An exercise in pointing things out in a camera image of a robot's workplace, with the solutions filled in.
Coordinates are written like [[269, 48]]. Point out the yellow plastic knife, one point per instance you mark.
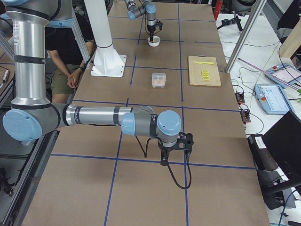
[[201, 62]]

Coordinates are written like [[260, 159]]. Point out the clear plastic egg box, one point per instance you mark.
[[158, 76]]

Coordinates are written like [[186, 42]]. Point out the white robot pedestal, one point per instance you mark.
[[107, 61]]

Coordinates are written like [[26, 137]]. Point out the lemon slice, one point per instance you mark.
[[205, 74]]

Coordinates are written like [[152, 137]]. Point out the wooden cutting board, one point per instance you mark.
[[195, 71]]

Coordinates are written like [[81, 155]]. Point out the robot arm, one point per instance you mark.
[[146, 8], [33, 115]]

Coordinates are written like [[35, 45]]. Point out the grabber stick with green handle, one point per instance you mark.
[[271, 75]]

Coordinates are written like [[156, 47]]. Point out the far teach pendant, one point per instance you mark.
[[286, 73]]

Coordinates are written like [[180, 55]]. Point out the white paper bowl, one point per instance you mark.
[[154, 42]]

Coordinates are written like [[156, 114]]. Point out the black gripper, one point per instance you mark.
[[166, 149], [150, 28]]

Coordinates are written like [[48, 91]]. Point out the aluminium frame post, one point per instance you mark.
[[255, 12]]

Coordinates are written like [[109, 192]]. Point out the black tripod clamp rod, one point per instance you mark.
[[227, 22]]

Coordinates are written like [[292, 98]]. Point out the seated person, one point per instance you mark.
[[64, 51]]

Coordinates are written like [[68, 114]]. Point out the near teach pendant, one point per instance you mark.
[[272, 99]]

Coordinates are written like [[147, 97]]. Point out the black computer case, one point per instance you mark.
[[280, 146]]

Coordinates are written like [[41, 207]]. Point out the teach pendant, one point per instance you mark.
[[286, 73], [272, 99]]

